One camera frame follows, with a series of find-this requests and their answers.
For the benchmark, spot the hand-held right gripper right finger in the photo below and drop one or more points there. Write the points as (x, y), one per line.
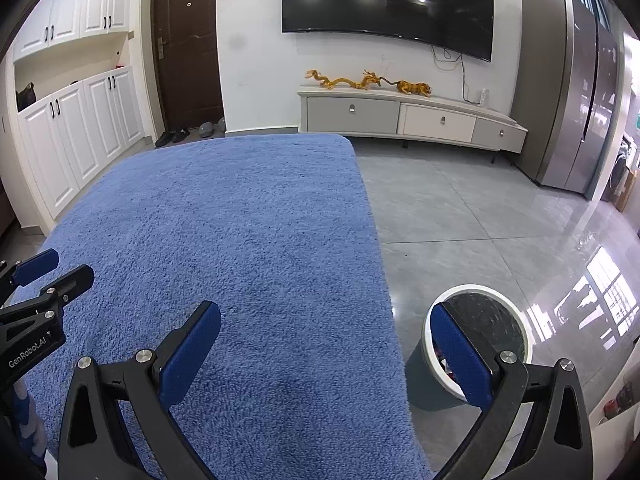
(460, 360)

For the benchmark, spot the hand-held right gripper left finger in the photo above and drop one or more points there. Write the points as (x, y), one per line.
(190, 355)

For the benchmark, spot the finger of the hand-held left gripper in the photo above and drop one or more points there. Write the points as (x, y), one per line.
(35, 262)
(65, 285)

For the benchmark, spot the white round trash bin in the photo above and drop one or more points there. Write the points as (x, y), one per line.
(495, 320)

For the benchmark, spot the person's left hand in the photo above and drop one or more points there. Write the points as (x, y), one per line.
(27, 420)

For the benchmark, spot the blue shaggy rug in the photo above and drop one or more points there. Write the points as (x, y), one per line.
(250, 260)

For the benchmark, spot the white floor cabinet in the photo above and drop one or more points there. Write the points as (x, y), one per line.
(85, 135)

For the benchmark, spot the dark bag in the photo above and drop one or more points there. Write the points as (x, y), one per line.
(26, 97)

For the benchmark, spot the white table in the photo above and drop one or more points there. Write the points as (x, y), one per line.
(617, 445)

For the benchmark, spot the pair of black shoes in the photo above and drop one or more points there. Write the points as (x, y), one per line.
(172, 136)

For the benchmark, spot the cardboard box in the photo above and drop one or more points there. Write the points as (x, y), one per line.
(629, 192)

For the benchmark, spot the grey white television cabinet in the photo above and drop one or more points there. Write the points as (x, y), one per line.
(400, 120)

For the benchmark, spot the washing machine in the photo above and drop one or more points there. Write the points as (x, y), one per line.
(620, 170)

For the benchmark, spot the dark brown door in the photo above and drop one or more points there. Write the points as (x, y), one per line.
(187, 50)

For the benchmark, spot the white power strip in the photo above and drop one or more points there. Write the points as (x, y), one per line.
(483, 97)

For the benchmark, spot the golden tiger figurine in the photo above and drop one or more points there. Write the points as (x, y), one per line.
(415, 89)

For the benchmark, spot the grey double door refrigerator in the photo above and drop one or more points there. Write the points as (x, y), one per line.
(565, 100)

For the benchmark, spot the long golden dragon figurine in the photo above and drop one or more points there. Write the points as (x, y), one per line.
(335, 81)

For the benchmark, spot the white wall cabinet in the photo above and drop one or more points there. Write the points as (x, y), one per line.
(85, 5)

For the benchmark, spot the black wall television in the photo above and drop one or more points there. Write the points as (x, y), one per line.
(385, 0)

